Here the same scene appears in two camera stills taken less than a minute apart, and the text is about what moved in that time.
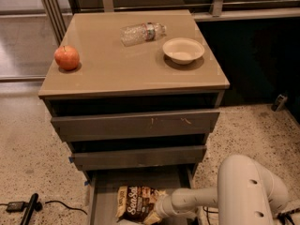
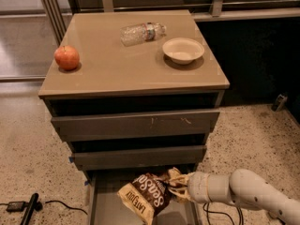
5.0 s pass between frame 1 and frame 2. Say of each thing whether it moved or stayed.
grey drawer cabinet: stayed
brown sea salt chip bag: moved
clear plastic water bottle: stayed
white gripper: moved
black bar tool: stayed
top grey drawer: stayed
